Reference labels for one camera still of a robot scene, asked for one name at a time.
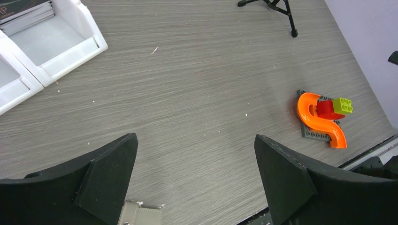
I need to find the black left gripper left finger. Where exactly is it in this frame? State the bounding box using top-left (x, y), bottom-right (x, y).
top-left (0, 133), bottom-right (138, 225)

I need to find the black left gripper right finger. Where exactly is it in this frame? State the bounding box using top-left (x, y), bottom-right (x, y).
top-left (254, 134), bottom-right (398, 225)

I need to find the black card stack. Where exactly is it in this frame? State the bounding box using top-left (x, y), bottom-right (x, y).
top-left (0, 0), bottom-right (55, 36)

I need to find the red toy block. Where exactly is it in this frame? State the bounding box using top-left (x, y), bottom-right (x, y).
top-left (316, 100), bottom-right (345, 120)

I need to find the orange curved toy slide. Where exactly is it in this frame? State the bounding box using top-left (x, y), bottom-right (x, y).
top-left (297, 92), bottom-right (347, 149)

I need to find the green toy brick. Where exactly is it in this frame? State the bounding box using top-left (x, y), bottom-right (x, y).
top-left (332, 97), bottom-right (353, 115)

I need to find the white two-compartment tray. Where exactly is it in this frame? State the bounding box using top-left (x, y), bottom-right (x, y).
top-left (0, 0), bottom-right (108, 113)

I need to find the black microphone tripod stand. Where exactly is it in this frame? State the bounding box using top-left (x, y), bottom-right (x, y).
top-left (237, 0), bottom-right (298, 38)

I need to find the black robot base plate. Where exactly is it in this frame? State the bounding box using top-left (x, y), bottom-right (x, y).
top-left (236, 134), bottom-right (398, 225)

